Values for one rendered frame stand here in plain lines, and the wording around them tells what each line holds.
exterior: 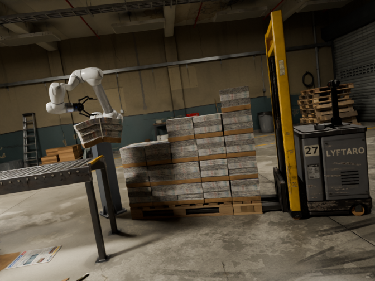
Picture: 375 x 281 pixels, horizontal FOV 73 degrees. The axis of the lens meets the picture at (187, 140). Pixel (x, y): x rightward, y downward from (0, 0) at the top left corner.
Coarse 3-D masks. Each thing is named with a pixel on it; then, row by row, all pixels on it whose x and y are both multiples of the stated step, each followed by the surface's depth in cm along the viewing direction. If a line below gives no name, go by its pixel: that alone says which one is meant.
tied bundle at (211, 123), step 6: (210, 114) 277; (216, 114) 255; (198, 120) 260; (204, 120) 258; (210, 120) 258; (216, 120) 256; (222, 120) 267; (198, 126) 261; (204, 126) 259; (210, 126) 257; (216, 126) 256; (222, 126) 264; (198, 132) 261; (204, 132) 259; (210, 132) 258; (198, 138) 263
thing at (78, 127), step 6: (90, 120) 226; (78, 126) 221; (84, 126) 224; (90, 126) 226; (96, 126) 228; (78, 132) 222; (84, 132) 224; (90, 132) 226; (96, 132) 229; (84, 138) 225; (90, 138) 227; (96, 138) 229; (96, 144) 231
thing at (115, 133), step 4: (104, 120) 231; (108, 120) 233; (112, 120) 234; (116, 120) 236; (120, 120) 238; (104, 124) 232; (108, 124) 233; (112, 124) 235; (116, 124) 236; (120, 124) 238; (108, 128) 233; (112, 128) 235; (116, 128) 236; (120, 128) 238; (108, 132) 234; (112, 132) 235; (116, 132) 237; (120, 132) 239; (108, 136) 234; (112, 136) 236; (116, 136) 237; (120, 136) 238
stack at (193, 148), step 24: (144, 144) 286; (168, 144) 270; (192, 144) 265; (216, 144) 259; (144, 168) 279; (168, 168) 273; (192, 168) 267; (216, 168) 263; (144, 192) 284; (168, 192) 278; (192, 192) 271; (216, 192) 266; (144, 216) 289; (168, 216) 281; (192, 216) 275
